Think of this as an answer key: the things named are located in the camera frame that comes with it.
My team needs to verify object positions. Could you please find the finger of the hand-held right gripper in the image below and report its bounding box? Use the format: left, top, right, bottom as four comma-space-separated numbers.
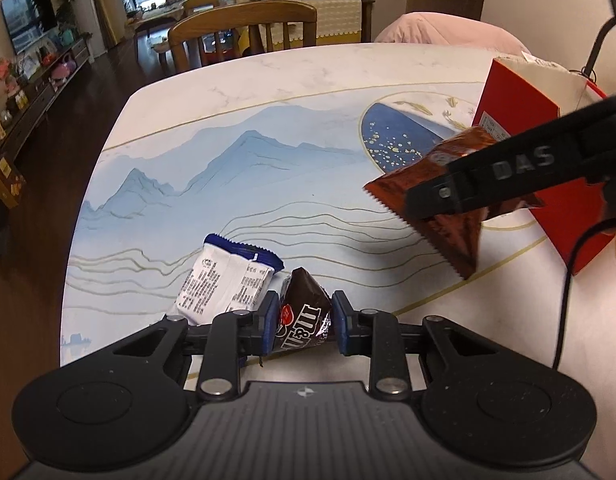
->
405, 157, 494, 222

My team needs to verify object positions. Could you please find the yellow cardboard box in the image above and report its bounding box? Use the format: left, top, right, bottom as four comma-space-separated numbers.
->
0, 155, 27, 209

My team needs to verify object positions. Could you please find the tv cabinet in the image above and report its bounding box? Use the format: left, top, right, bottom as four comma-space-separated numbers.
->
0, 40, 92, 162

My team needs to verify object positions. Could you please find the sofa with cream cover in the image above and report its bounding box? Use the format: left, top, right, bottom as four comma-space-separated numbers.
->
228, 0, 376, 47

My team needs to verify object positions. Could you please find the wooden chair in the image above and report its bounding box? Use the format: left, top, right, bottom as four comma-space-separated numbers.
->
168, 0, 318, 69

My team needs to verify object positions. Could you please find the black cable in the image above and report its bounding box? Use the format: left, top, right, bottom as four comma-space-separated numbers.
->
553, 220, 616, 372

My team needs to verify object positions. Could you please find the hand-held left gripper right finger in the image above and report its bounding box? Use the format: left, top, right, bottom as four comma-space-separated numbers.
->
330, 290, 489, 402

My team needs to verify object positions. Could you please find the silver desk lamp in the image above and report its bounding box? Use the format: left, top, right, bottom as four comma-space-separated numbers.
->
582, 17, 616, 80

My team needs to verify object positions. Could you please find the dark brown candy packet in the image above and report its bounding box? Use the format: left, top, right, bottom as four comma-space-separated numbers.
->
270, 267, 334, 357

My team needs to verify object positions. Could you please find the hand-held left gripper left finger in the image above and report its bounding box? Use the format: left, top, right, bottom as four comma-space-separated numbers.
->
122, 290, 281, 402

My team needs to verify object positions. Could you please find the television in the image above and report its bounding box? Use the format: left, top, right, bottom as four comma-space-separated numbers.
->
0, 0, 58, 54

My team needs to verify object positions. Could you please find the white snack packet blue edge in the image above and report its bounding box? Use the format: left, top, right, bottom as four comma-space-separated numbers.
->
174, 233, 285, 327

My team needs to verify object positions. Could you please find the red cardboard box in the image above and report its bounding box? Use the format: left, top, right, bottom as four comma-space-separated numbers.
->
470, 57, 616, 276

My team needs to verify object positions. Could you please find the wooden coffee table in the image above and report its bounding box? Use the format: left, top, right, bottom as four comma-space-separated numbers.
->
125, 0, 189, 37

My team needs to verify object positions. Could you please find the green houseplant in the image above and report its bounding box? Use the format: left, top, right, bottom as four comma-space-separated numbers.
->
55, 0, 82, 37

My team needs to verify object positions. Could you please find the reddish-brown snack packet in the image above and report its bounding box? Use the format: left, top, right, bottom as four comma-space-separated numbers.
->
363, 126, 546, 281

